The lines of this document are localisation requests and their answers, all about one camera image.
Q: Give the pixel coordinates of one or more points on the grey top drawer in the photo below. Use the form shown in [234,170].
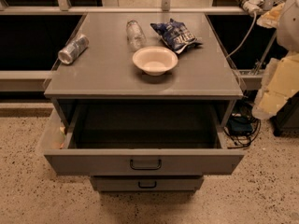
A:
[143,139]

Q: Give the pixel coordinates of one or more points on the clear plastic water bottle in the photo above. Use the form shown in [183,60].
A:
[135,35]

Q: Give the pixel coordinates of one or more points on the white paper bowl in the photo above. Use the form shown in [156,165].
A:
[155,61]

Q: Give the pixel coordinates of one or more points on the silver drink can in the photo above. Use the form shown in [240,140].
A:
[72,50]

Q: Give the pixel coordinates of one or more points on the clear plastic bin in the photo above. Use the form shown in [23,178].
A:
[53,135]

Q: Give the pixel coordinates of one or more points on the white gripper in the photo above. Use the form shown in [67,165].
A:
[289,25]

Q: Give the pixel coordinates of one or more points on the blue chip bag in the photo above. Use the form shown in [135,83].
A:
[176,35]

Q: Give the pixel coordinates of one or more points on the white power strip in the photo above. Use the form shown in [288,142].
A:
[250,6]

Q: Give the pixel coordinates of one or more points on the grey bottom drawer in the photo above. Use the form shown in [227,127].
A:
[146,183]

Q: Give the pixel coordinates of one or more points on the blue electronic box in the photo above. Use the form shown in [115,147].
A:
[239,126]

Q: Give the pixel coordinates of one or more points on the grey drawer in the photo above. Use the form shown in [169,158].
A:
[146,183]
[143,139]

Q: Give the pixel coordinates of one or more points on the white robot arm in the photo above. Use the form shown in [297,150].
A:
[288,26]

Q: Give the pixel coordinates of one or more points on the grey drawer cabinet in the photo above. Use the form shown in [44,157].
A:
[105,71]

